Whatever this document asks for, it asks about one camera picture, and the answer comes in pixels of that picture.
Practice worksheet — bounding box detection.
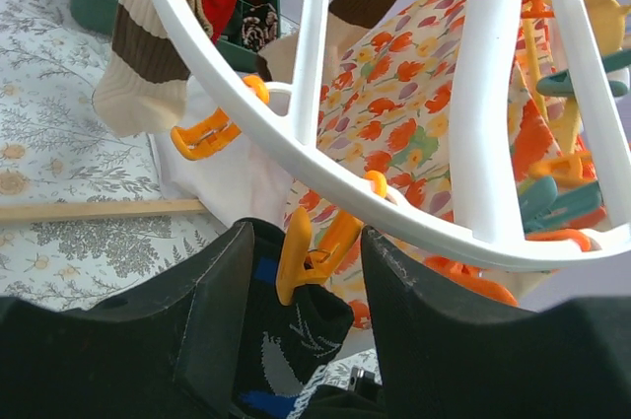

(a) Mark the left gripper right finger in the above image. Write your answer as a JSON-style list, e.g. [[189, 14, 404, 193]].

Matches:
[[361, 228, 630, 418]]

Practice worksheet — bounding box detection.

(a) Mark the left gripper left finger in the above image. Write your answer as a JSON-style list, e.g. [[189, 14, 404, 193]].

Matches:
[[1, 223, 254, 418]]

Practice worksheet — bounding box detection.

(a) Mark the teal clothes clip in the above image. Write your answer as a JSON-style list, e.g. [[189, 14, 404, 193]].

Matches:
[[519, 175, 602, 234]]

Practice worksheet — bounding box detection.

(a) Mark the white round clip hanger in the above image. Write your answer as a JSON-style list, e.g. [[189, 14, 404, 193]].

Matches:
[[153, 0, 630, 271]]

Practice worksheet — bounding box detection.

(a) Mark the wooden clothes rack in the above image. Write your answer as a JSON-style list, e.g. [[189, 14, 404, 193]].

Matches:
[[1, 199, 206, 224]]

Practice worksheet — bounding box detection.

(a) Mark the white shirt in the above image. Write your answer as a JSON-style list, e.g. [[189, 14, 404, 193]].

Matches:
[[147, 76, 297, 238]]

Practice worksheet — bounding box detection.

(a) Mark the orange clip rim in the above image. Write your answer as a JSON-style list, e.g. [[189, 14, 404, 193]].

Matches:
[[166, 78, 242, 161]]

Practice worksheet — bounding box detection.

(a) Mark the beige brown striped sock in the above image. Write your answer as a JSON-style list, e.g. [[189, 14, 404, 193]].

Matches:
[[93, 0, 190, 137]]

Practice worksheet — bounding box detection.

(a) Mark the orange floral dress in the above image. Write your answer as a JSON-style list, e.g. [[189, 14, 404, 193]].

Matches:
[[286, 0, 605, 329]]

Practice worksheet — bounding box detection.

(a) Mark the green compartment box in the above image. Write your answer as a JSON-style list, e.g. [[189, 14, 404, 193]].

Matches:
[[70, 0, 281, 73]]

